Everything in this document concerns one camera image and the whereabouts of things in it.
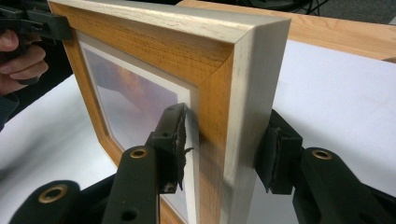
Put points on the wooden picture frame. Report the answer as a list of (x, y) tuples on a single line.
[(218, 77)]

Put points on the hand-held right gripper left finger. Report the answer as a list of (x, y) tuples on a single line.
[(169, 149)]

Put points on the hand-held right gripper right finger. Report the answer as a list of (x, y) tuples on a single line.
[(280, 158)]

